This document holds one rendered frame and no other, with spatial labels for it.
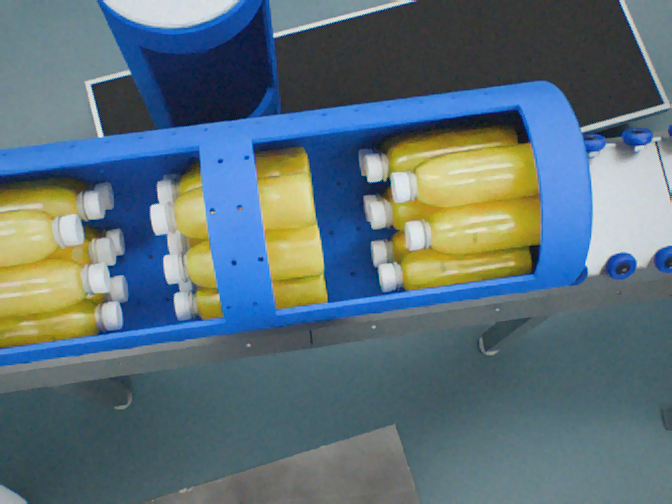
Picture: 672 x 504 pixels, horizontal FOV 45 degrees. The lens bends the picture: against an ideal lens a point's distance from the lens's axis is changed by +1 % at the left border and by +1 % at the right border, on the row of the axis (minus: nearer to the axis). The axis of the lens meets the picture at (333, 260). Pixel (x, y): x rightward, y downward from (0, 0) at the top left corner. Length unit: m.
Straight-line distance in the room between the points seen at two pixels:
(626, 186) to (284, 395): 1.12
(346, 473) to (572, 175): 0.49
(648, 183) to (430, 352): 0.96
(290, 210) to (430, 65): 1.33
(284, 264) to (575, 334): 1.36
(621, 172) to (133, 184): 0.77
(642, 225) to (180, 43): 0.79
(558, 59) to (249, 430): 1.30
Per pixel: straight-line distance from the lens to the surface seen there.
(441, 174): 1.04
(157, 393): 2.20
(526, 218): 1.09
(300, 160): 1.09
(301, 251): 1.04
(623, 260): 1.29
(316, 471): 1.14
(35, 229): 1.07
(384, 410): 2.16
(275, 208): 1.02
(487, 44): 2.35
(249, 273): 0.98
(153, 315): 1.21
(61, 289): 1.08
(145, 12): 1.34
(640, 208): 1.39
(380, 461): 1.14
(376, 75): 2.27
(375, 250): 1.17
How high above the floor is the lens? 2.15
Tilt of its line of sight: 75 degrees down
